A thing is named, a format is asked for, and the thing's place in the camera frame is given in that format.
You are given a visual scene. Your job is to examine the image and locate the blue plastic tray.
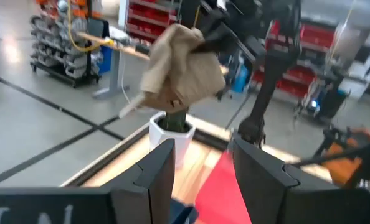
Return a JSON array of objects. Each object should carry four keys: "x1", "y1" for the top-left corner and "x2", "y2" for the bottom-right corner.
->
[{"x1": 169, "y1": 198, "x2": 200, "y2": 224}]

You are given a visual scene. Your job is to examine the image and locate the blue bin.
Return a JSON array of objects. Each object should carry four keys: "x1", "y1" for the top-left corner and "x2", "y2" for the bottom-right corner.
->
[{"x1": 97, "y1": 46, "x2": 114, "y2": 75}]

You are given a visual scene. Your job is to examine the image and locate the green cactus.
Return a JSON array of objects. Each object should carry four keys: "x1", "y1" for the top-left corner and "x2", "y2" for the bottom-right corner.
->
[{"x1": 161, "y1": 107, "x2": 189, "y2": 133}]

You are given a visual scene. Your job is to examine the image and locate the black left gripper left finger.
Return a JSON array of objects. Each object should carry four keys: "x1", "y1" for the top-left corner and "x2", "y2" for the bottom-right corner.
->
[{"x1": 102, "y1": 138, "x2": 176, "y2": 224}]

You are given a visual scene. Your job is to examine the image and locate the desk with grey leg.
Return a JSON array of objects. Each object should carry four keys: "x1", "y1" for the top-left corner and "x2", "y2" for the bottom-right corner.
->
[{"x1": 75, "y1": 30, "x2": 151, "y2": 100}]

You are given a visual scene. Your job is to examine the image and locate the white plant pot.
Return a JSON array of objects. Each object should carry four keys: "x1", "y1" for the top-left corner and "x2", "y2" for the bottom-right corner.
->
[{"x1": 149, "y1": 111, "x2": 197, "y2": 169}]

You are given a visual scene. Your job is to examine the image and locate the shelf with red bins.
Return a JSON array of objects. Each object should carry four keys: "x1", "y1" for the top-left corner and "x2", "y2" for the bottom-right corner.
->
[
  {"x1": 119, "y1": 0, "x2": 181, "y2": 43},
  {"x1": 252, "y1": 20, "x2": 337, "y2": 99}
]

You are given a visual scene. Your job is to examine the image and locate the black wheeled cart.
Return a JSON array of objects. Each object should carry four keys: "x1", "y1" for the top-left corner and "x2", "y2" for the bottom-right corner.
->
[{"x1": 296, "y1": 71, "x2": 351, "y2": 122}]

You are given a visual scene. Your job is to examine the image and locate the red plastic tray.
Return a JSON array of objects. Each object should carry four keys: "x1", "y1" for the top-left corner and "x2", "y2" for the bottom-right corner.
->
[{"x1": 194, "y1": 151, "x2": 253, "y2": 224}]

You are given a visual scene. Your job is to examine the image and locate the yellow hose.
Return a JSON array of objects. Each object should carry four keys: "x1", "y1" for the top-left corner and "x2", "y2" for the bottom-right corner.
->
[{"x1": 65, "y1": 0, "x2": 114, "y2": 53}]

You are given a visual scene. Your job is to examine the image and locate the white cable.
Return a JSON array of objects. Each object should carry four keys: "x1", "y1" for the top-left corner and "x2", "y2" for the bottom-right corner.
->
[{"x1": 119, "y1": 52, "x2": 133, "y2": 105}]

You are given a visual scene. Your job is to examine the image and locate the tan baseball cap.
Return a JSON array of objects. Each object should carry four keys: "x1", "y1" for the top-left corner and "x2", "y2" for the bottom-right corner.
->
[{"x1": 119, "y1": 23, "x2": 227, "y2": 119}]

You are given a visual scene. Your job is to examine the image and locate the orange machine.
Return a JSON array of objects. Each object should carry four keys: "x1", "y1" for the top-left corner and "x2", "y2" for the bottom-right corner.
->
[{"x1": 323, "y1": 127, "x2": 370, "y2": 187}]

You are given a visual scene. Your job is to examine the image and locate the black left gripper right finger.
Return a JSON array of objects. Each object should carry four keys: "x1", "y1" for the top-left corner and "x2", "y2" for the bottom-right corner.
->
[{"x1": 231, "y1": 133, "x2": 341, "y2": 224}]

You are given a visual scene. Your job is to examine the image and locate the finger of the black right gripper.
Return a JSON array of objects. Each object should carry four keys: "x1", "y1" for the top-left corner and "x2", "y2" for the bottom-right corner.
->
[{"x1": 191, "y1": 30, "x2": 233, "y2": 54}]

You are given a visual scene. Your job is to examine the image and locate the cart with grey parts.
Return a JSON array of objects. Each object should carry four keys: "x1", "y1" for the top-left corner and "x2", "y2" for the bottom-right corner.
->
[{"x1": 29, "y1": 0, "x2": 103, "y2": 88}]

